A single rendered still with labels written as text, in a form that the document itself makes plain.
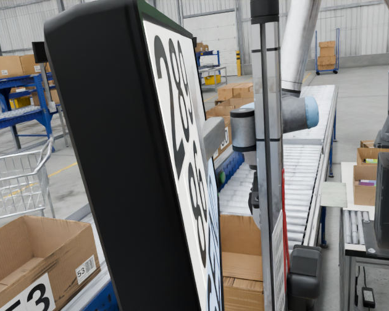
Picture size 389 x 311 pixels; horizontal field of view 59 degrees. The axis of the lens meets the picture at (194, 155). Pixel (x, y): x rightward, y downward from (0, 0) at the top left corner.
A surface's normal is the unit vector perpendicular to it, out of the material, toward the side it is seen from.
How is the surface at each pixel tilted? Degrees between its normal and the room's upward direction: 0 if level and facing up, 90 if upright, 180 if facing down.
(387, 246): 90
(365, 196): 91
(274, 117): 90
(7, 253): 90
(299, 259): 8
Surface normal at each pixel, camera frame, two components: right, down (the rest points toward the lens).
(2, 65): 0.92, 0.00
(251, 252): -0.34, 0.29
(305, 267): -0.15, -0.90
